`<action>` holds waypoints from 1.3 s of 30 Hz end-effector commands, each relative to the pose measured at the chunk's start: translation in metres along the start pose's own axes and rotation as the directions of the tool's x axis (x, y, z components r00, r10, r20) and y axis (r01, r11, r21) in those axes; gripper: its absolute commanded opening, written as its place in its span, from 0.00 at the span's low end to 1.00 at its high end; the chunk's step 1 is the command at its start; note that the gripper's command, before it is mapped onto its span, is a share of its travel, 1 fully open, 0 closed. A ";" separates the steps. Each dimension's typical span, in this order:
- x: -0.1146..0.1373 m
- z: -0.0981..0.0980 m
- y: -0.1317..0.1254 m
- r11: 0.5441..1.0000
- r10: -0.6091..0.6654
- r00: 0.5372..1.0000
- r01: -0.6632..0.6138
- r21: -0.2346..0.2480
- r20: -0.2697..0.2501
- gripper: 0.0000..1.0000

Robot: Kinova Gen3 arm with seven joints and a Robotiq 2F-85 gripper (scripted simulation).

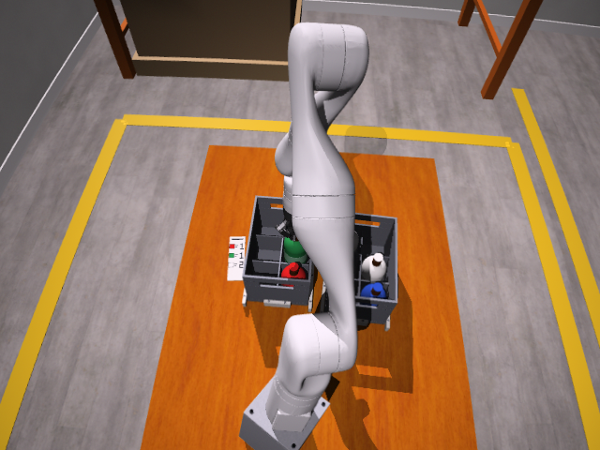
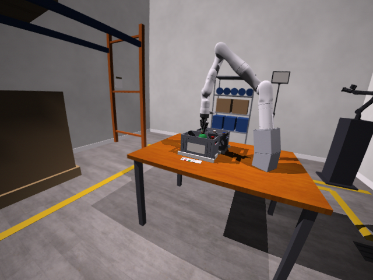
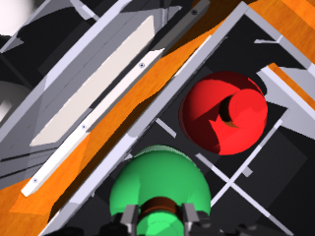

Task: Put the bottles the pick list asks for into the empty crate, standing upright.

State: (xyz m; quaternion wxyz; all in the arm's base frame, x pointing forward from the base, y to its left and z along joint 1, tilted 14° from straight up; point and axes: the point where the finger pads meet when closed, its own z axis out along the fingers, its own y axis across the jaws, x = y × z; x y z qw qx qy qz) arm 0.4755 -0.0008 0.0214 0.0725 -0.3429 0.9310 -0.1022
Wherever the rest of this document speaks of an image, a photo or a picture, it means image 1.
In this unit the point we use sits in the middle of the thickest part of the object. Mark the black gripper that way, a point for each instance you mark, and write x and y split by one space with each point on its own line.
287 221

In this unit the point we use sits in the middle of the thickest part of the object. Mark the red bottle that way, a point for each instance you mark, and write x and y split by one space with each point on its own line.
293 271

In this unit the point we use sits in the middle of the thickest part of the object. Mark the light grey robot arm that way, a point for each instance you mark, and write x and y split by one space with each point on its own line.
319 194

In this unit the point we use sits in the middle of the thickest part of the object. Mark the green bottle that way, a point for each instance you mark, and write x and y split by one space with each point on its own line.
294 252

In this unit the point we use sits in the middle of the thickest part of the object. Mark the white paper pick list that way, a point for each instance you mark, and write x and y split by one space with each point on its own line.
236 257

